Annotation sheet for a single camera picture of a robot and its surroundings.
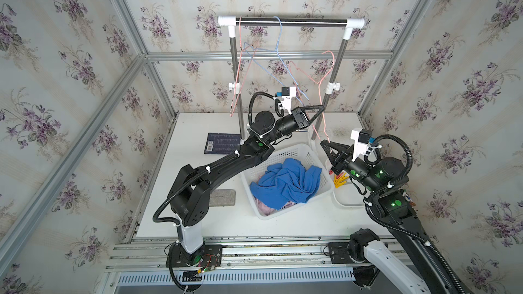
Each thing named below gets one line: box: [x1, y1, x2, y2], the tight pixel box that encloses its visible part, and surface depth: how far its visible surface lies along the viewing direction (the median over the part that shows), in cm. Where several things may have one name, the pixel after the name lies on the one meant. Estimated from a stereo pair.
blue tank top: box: [249, 158, 323, 210], surface depth 80 cm
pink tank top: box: [251, 195, 297, 216], surface depth 80 cm
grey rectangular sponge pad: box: [209, 189, 236, 207], surface depth 86 cm
